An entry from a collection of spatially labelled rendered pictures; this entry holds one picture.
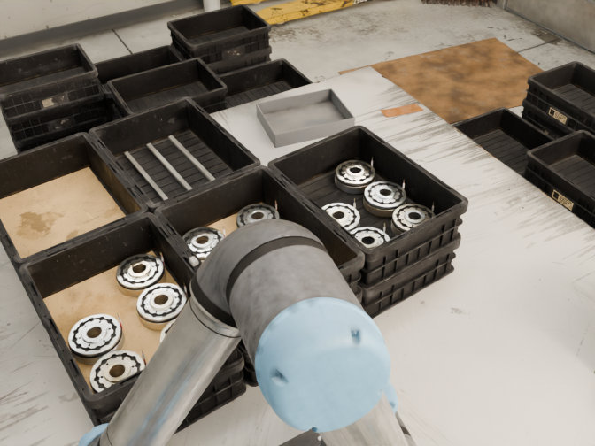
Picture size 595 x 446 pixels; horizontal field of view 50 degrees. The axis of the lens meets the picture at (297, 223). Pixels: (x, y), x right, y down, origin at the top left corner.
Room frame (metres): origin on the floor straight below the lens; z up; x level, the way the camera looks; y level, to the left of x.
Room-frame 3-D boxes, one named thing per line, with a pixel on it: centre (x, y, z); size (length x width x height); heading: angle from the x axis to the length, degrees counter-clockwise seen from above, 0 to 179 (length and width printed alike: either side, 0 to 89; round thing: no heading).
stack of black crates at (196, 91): (2.27, 0.50, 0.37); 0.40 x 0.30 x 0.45; 118
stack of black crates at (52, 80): (2.43, 1.05, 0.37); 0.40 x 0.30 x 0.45; 119
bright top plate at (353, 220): (1.14, -0.10, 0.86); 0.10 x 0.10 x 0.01
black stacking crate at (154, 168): (1.35, 0.31, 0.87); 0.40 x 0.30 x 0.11; 34
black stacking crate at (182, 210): (1.02, 0.09, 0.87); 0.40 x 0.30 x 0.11; 34
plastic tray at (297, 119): (1.80, -0.03, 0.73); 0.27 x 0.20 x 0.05; 109
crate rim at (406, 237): (1.19, -0.16, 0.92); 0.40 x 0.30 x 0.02; 34
